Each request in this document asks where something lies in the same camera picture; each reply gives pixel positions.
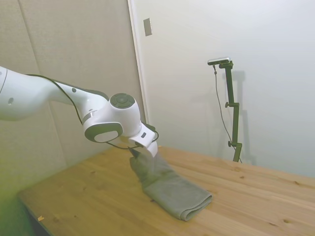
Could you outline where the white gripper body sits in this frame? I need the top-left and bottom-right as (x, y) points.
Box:
(127, 121), (160, 158)

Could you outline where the grey terry towel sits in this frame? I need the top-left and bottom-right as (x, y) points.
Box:
(128, 153), (214, 222)

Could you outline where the white vertical wall trim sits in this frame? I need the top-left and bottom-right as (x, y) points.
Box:
(126, 0), (151, 126)

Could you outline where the dark green camera stand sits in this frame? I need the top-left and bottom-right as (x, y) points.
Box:
(219, 61), (244, 163)

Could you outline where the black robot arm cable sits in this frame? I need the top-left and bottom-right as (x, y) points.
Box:
(25, 73), (159, 151)

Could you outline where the silver exterior camera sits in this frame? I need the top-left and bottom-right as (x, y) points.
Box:
(207, 56), (232, 66)

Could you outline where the grey wall switch plate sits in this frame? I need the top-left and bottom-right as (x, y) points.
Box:
(143, 17), (153, 37)

